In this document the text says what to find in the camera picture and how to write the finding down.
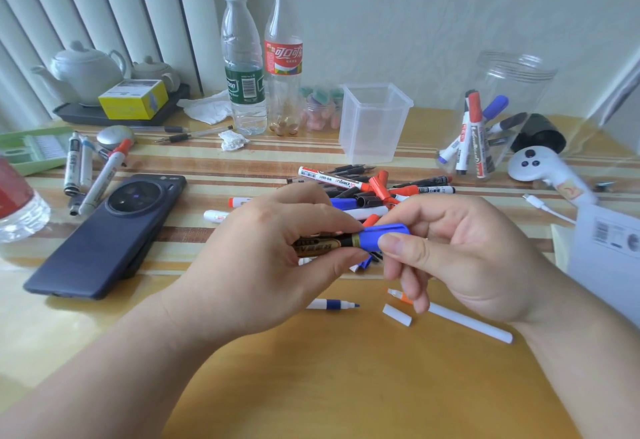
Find grey marker with black cap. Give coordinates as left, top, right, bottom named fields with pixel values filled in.
left=486, top=112, right=529, bottom=136

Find white handheld controller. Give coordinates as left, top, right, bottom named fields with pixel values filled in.
left=507, top=146, right=599, bottom=206

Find white marker tube orange tip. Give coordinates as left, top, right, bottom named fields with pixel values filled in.
left=387, top=288, right=515, bottom=345

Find clear water bottle green label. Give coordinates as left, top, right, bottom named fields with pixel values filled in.
left=220, top=0, right=269, bottom=137

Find clear round plastic jar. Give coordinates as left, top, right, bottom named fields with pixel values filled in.
left=437, top=49, right=559, bottom=183

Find small white ceramic teapot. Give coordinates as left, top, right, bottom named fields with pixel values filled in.
left=131, top=56, right=182, bottom=94

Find black jar lid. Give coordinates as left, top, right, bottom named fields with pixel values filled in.
left=510, top=113, right=567, bottom=155

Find green plastic tray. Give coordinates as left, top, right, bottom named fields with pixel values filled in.
left=0, top=126, right=77, bottom=178

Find person's left hand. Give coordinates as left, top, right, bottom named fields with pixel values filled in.
left=167, top=182, right=371, bottom=350

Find dark blue smartphone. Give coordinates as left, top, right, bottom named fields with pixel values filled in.
left=22, top=173, right=188, bottom=301

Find person's left forearm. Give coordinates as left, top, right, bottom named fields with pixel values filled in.
left=0, top=288, right=227, bottom=439

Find clear soda bottle red label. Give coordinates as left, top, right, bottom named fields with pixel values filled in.
left=263, top=0, right=305, bottom=136

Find white marker with red cap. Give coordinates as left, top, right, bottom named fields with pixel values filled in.
left=467, top=91, right=489, bottom=180

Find blue marker cap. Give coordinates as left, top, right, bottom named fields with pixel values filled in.
left=357, top=223, right=412, bottom=254

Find small white marker cap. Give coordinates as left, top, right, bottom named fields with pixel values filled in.
left=382, top=303, right=414, bottom=327

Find clear square plastic container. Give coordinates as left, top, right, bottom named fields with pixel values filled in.
left=338, top=82, right=415, bottom=165

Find bag of pink green candies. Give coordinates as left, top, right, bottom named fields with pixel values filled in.
left=299, top=84, right=346, bottom=132

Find clear ballpoint pen black grip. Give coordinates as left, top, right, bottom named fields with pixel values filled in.
left=154, top=126, right=235, bottom=145

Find black tea tray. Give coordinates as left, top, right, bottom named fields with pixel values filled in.
left=52, top=83, right=191, bottom=128

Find water bottle with red label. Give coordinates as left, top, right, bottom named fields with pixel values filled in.
left=0, top=156, right=52, bottom=244

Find white marker with black band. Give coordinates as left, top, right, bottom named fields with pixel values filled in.
left=63, top=131, right=82, bottom=198

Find silver round case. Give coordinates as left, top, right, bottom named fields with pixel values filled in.
left=96, top=125, right=136, bottom=151

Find person's right forearm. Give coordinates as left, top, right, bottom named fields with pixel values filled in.
left=509, top=265, right=640, bottom=439

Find person's right hand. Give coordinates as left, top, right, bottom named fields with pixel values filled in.
left=377, top=194, right=557, bottom=327

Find white vertical blinds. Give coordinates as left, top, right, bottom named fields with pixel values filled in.
left=0, top=0, right=227, bottom=121

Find long white marker red cap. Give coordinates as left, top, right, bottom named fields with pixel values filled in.
left=78, top=138, right=134, bottom=218

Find pile of loose markers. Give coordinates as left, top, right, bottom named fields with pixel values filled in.
left=202, top=163, right=457, bottom=274

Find small crumpled paper scrap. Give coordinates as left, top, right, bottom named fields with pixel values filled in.
left=218, top=129, right=250, bottom=153

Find white charging cable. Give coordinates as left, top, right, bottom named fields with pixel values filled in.
left=522, top=193, right=577, bottom=225

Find crumpled white tissue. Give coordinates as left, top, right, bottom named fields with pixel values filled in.
left=176, top=89, right=234, bottom=125

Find grey marker barrel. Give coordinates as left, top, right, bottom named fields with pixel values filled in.
left=78, top=134, right=96, bottom=193

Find white marker with blue tip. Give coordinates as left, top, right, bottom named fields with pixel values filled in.
left=305, top=298, right=361, bottom=312

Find white box with barcode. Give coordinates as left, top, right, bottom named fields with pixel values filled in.
left=566, top=203, right=640, bottom=328

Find white marker with black cap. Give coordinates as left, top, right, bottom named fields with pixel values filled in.
left=455, top=89, right=477, bottom=176

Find yellow cardboard box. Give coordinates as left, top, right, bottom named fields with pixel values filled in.
left=97, top=79, right=170, bottom=121

